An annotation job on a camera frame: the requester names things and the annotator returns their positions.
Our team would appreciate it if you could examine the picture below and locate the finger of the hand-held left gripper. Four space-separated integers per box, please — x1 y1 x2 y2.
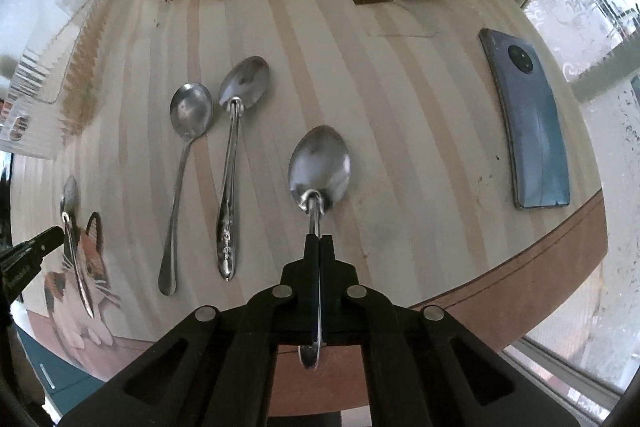
9 226 67 265

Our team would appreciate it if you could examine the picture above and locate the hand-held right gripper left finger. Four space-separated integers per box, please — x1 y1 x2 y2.
59 233 321 427

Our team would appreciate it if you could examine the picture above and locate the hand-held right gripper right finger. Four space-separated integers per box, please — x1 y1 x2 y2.
319 233 582 427

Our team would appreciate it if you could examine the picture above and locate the plain oval steel spoon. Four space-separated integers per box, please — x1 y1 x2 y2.
59 176 97 320
287 125 352 370

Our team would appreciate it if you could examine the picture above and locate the clear ribbed plastic container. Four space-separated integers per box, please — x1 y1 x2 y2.
0 0 168 158

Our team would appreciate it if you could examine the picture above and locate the round-bowl steel spoon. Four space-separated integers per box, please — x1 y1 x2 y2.
158 83 215 297

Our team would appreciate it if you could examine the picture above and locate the blue smartphone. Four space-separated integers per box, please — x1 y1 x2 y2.
478 28 572 210

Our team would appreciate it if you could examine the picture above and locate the ornate-handle steel spoon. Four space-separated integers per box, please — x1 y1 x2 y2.
215 55 272 282

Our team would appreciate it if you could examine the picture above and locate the white window frame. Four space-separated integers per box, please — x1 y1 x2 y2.
500 0 640 408

